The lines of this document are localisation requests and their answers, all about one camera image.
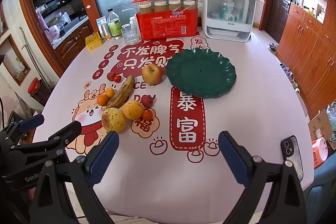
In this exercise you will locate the spotted yellow pear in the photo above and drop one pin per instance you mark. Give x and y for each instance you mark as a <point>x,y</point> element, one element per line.
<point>113,119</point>

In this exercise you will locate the dark red fruit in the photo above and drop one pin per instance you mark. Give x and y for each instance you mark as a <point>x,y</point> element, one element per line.
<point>110,76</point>

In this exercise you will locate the small yellow kumquat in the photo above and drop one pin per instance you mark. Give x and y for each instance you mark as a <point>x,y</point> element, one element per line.
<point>109,92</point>

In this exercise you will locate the wooden sideboard cabinet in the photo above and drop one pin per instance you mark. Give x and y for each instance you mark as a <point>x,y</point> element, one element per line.
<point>307,48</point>

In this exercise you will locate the red paper cup package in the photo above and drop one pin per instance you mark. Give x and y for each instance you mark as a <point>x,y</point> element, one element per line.
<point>161,19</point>

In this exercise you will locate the small metal can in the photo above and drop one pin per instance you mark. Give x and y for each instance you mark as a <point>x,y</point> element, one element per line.
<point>106,31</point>

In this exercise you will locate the red strawberry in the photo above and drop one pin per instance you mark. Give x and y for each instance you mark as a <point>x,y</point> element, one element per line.
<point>147,101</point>

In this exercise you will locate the cardboard box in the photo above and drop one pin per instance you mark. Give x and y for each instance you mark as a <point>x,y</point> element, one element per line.
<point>320,126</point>

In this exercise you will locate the clear drinking glass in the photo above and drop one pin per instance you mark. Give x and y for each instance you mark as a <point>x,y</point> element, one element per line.
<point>130,34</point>

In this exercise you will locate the green scalloped plate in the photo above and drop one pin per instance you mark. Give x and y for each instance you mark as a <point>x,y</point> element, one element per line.
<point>201,73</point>

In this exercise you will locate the black smartphone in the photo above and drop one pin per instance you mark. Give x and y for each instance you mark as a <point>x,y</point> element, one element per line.
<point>290,151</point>

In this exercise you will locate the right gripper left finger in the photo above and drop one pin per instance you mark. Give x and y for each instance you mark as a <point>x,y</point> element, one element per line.
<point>51,203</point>

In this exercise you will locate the spotted brown banana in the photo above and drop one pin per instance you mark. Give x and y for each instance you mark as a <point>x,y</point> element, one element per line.
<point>122,95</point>

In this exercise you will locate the red yellow apple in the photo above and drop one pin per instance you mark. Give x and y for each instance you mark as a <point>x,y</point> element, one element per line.
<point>152,74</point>

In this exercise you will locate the cherry tomato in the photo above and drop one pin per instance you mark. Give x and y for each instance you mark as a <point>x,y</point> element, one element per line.
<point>147,115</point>
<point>117,79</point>

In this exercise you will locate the small white bottle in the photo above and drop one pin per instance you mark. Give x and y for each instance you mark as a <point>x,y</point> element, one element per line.
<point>133,22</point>

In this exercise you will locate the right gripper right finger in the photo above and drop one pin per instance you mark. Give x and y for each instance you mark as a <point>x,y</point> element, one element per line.
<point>285,202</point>

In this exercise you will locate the orange white stool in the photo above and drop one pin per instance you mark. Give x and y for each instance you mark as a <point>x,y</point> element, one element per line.
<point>320,151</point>

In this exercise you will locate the white sterilizer cabinet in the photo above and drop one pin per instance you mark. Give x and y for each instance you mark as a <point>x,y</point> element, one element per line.
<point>228,19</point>

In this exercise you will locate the red trash bin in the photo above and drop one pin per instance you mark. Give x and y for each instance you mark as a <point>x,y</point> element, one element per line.
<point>39,91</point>

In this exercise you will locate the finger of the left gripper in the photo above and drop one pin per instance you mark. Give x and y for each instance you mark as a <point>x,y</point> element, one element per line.
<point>56,143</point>
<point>29,124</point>

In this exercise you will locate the green label bottle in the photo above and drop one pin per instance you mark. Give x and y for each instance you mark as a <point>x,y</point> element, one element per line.
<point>114,24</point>

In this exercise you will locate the large orange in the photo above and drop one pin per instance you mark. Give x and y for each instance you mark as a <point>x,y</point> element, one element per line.
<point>132,110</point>

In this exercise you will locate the small orange tangerine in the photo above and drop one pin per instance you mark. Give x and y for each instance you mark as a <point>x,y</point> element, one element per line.
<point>102,100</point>

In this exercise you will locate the yellow small box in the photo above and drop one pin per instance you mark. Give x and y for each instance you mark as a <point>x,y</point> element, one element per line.
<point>93,41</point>

